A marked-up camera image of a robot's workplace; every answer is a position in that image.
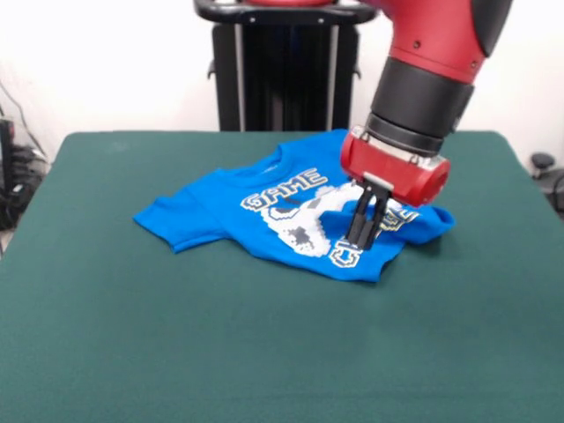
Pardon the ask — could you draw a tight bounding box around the dark green table cloth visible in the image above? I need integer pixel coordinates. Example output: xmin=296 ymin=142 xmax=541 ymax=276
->
xmin=0 ymin=130 xmax=564 ymax=423

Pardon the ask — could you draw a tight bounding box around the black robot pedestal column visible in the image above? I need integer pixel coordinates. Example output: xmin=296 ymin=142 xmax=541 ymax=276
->
xmin=193 ymin=0 xmax=381 ymax=133

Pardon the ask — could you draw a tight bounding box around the blue printed t-shirt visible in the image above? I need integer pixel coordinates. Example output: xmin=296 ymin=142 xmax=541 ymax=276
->
xmin=132 ymin=128 xmax=456 ymax=284

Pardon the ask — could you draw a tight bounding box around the black cables and equipment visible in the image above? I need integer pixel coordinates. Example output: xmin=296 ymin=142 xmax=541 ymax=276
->
xmin=0 ymin=78 xmax=50 ymax=256

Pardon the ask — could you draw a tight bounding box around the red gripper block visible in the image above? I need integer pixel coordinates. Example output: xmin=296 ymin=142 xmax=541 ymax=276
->
xmin=339 ymin=125 xmax=452 ymax=251

